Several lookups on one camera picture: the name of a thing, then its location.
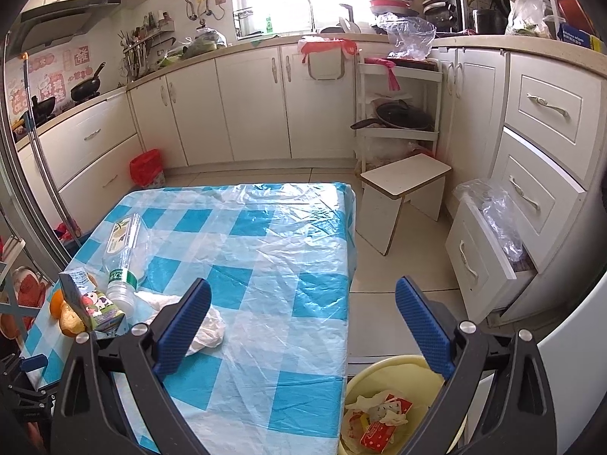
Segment black frying pan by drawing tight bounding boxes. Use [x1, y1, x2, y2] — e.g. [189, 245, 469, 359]
[351, 99, 434, 132]

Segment red hanging garbage bag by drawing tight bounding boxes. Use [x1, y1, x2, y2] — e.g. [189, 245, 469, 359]
[298, 37, 359, 81]

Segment black pan on stove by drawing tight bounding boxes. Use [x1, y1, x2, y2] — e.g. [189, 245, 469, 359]
[24, 96, 58, 126]

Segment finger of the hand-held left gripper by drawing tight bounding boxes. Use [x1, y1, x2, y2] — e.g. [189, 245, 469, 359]
[19, 355, 49, 377]

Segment chrome faucet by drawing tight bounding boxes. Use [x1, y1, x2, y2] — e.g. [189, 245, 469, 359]
[302, 0, 319, 34]

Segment white drawer cabinet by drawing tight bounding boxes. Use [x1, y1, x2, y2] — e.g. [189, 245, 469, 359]
[443, 47, 607, 328]

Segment black countertop oven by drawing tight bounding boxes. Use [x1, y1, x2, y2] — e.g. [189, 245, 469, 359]
[421, 0, 464, 34]

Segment small white plastic bag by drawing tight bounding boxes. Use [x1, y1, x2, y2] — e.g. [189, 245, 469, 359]
[135, 291, 227, 357]

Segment table with blue checked cloth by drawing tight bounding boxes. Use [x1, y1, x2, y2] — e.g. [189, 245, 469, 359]
[19, 181, 356, 455]

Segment red pot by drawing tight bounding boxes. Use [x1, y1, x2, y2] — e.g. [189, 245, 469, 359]
[557, 0, 596, 34]

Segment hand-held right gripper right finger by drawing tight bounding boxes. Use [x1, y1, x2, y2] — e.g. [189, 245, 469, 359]
[395, 275, 552, 455]

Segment red paper wall decorations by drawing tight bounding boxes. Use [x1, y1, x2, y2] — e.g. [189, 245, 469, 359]
[7, 45, 92, 112]

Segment clear plastic bags in drawer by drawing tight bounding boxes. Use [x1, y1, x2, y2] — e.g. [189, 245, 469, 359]
[453, 179, 525, 261]

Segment red trash basket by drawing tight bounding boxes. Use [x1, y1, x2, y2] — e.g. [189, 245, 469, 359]
[129, 148, 167, 188]

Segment printed drink carton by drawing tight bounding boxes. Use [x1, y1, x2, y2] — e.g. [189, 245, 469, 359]
[58, 269, 128, 337]

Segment metal mop pole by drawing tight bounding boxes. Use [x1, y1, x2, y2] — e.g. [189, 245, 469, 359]
[20, 51, 81, 242]

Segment cream base cabinets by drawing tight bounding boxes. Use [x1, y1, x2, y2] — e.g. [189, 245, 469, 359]
[14, 40, 510, 209]

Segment clear plastic bottle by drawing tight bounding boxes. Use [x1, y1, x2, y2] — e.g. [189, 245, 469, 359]
[102, 213, 153, 311]

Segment black wok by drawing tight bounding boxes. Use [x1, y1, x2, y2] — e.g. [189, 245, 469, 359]
[70, 63, 107, 101]

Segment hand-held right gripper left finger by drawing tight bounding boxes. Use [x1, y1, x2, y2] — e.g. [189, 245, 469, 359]
[50, 278, 212, 455]

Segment red packet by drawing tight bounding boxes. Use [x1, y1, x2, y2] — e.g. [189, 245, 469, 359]
[359, 394, 414, 451]

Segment yellow plastic bin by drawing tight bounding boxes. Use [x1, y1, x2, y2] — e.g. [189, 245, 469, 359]
[339, 355, 470, 455]

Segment white wooden stool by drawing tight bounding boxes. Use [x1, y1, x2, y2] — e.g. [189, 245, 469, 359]
[355, 154, 453, 256]

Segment grey sliding door frame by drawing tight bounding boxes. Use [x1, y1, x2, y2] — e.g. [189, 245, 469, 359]
[0, 33, 77, 266]

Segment red cloth strip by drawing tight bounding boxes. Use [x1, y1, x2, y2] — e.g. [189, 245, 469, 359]
[364, 56, 403, 92]

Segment blue box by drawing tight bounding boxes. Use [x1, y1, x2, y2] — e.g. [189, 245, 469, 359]
[556, 23, 607, 53]

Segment orange slipper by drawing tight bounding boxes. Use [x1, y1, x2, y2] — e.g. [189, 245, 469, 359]
[12, 268, 46, 306]

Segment white plastic bag with food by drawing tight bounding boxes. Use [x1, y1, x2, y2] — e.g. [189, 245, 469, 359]
[505, 0, 553, 39]

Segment open white drawer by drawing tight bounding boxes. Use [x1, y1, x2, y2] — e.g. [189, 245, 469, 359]
[445, 194, 539, 325]

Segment wall utensil rack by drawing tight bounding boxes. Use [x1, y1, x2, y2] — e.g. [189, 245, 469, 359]
[116, 9, 176, 81]

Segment yellow snack wrapper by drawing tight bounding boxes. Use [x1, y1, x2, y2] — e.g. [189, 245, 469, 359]
[344, 408, 374, 449]

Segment black kettle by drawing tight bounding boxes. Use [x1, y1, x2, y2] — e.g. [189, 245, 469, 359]
[469, 7, 508, 35]

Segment bag of green vegetables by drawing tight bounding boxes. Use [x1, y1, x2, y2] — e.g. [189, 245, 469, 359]
[161, 28, 228, 64]

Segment black range hood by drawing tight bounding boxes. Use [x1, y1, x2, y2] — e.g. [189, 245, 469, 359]
[7, 0, 121, 50]

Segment white kitchen trolley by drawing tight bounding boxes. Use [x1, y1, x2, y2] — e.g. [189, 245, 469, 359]
[355, 50, 447, 171]

